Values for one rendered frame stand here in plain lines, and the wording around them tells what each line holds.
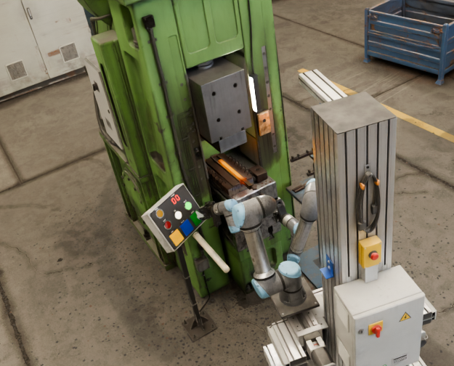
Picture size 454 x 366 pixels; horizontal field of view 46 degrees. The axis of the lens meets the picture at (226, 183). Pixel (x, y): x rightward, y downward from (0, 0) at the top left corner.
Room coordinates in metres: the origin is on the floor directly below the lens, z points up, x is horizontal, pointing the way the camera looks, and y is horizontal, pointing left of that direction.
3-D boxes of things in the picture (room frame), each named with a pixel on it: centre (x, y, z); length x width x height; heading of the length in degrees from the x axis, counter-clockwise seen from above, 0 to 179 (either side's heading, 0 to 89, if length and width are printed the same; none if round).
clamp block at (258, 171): (3.09, -0.23, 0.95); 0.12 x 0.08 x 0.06; 24
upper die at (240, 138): (3.15, 0.00, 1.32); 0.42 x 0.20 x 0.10; 24
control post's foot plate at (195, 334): (2.66, 0.39, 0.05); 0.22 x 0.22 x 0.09; 24
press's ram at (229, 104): (3.17, -0.04, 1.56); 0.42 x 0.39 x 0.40; 24
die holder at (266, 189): (3.18, -0.05, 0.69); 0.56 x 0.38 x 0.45; 24
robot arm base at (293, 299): (2.04, -0.25, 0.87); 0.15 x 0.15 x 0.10
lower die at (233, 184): (3.15, 0.00, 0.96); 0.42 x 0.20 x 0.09; 24
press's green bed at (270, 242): (3.18, -0.05, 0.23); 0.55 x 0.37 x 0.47; 24
